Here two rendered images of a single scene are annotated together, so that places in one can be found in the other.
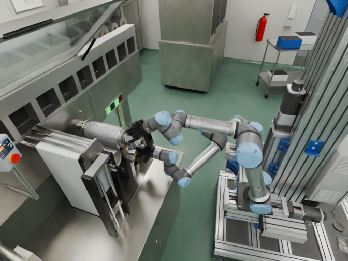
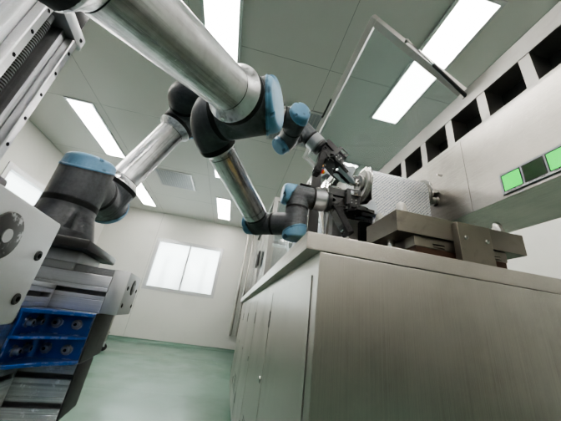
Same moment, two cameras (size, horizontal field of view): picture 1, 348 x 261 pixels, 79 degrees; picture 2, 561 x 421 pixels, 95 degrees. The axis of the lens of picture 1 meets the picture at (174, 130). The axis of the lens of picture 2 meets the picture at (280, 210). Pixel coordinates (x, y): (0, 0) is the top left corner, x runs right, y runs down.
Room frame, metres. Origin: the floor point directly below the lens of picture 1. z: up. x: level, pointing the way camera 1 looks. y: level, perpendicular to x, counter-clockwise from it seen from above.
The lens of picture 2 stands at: (1.58, -0.38, 0.71)
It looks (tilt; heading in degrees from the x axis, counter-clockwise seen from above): 23 degrees up; 151
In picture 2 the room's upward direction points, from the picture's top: 8 degrees clockwise
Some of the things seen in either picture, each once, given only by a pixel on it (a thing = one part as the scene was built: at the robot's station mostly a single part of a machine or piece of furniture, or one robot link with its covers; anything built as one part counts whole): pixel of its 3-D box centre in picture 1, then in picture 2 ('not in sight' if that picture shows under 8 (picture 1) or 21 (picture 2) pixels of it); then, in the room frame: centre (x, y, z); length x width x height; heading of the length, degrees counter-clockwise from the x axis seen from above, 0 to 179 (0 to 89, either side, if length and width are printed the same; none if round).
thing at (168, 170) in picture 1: (170, 168); (290, 223); (0.91, 0.03, 1.01); 0.11 x 0.08 x 0.11; 38
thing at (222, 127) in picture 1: (214, 126); (240, 103); (0.89, -0.22, 1.38); 0.49 x 0.11 x 0.12; 73
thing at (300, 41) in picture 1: (291, 65); not in sight; (3.58, -2.13, 0.51); 0.91 x 0.58 x 1.02; 92
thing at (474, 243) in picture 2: not in sight; (474, 245); (1.27, 0.38, 0.96); 0.10 x 0.03 x 0.11; 70
